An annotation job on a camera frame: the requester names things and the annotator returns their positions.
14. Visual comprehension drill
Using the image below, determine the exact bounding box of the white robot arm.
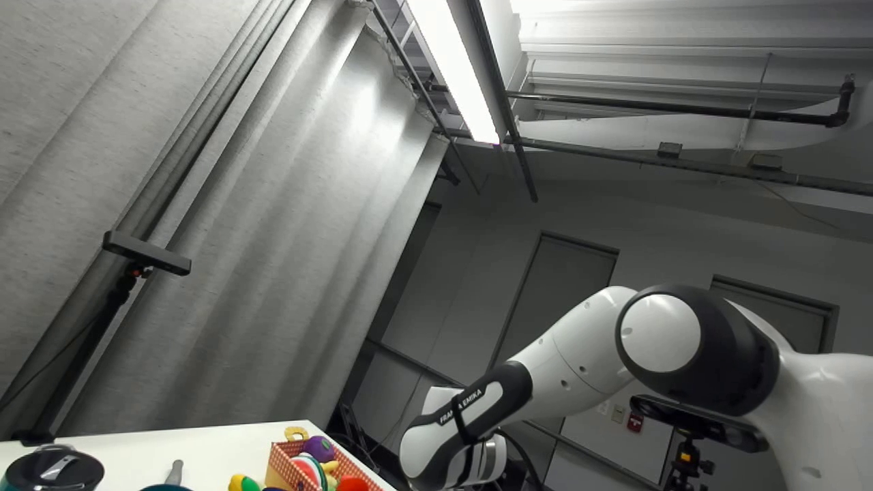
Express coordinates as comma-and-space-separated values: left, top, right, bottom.
401, 284, 873, 491

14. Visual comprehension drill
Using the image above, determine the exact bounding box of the wooden toy crate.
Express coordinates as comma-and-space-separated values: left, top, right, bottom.
265, 422, 396, 491

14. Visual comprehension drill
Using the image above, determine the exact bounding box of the teal toy kettle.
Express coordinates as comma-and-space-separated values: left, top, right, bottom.
142, 459, 191, 491

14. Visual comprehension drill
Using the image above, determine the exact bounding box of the teal toy frying pan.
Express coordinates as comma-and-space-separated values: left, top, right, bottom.
3, 448, 104, 491

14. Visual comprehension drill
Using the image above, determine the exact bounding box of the ceiling light strip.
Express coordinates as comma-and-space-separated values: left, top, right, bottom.
409, 0, 498, 144

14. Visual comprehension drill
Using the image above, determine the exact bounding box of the black camera on tripod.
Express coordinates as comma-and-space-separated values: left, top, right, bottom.
0, 230, 191, 444

